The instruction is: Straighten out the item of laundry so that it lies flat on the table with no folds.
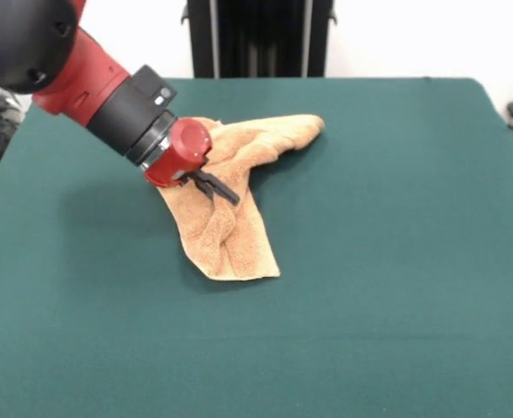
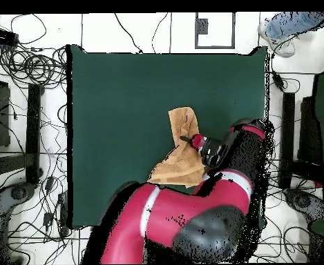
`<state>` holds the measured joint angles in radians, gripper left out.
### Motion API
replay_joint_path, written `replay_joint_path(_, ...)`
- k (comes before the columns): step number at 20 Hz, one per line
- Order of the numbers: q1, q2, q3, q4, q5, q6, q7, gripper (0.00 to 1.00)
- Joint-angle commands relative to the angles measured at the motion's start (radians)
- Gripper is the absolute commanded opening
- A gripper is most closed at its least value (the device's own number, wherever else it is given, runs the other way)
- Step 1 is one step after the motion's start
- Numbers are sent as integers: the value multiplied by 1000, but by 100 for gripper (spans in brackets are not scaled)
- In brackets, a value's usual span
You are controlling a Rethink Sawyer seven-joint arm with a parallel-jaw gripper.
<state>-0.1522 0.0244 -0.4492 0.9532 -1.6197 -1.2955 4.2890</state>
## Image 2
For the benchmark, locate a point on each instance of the orange terry towel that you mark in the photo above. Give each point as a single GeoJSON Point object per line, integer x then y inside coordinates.
{"type": "Point", "coordinates": [183, 163]}

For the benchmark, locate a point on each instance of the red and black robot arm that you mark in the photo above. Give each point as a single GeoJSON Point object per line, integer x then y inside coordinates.
{"type": "Point", "coordinates": [178, 215]}

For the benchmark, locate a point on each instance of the dark green table cloth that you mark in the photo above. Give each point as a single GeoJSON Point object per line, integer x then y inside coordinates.
{"type": "Point", "coordinates": [117, 110]}

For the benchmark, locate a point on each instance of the black floor beam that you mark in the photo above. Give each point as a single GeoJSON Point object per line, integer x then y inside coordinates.
{"type": "Point", "coordinates": [287, 138]}
{"type": "Point", "coordinates": [33, 132]}

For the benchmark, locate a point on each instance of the black power adapter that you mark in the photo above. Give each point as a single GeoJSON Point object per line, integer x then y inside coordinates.
{"type": "Point", "coordinates": [277, 80]}

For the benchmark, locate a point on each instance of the small grey floor box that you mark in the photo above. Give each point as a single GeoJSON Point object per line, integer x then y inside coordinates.
{"type": "Point", "coordinates": [202, 26]}

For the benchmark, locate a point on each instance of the black stand foot with caster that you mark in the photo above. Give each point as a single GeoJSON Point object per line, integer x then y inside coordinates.
{"type": "Point", "coordinates": [305, 201]}
{"type": "Point", "coordinates": [15, 193]}

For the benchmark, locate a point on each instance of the person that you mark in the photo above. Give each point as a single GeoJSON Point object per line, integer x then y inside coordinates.
{"type": "Point", "coordinates": [288, 24]}

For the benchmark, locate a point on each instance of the black power strip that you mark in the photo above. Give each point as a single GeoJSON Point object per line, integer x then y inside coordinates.
{"type": "Point", "coordinates": [1, 37]}

